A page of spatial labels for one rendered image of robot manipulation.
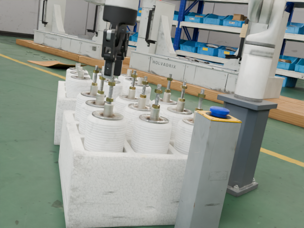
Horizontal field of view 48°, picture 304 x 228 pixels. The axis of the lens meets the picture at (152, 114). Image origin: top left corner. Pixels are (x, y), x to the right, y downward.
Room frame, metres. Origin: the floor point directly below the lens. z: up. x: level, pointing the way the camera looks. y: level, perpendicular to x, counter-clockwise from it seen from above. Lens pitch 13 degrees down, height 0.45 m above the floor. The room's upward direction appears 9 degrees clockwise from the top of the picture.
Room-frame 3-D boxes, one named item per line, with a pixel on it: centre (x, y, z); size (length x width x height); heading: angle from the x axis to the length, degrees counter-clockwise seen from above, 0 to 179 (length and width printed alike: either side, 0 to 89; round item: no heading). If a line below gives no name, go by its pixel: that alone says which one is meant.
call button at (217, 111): (0.68, -0.14, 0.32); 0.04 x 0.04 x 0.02
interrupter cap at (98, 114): (0.78, 0.10, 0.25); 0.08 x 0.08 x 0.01
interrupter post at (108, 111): (0.78, 0.10, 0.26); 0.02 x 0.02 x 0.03
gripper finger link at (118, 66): (0.81, 0.10, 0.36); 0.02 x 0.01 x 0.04; 82
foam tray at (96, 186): (0.93, 0.03, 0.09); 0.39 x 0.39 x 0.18; 20
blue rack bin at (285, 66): (5.48, -1.95, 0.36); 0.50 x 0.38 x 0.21; 138
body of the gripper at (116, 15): (0.78, 0.10, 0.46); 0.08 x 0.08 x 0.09
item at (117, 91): (1.33, 0.18, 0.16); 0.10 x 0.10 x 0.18
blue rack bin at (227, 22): (6.08, -1.23, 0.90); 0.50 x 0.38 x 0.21; 138
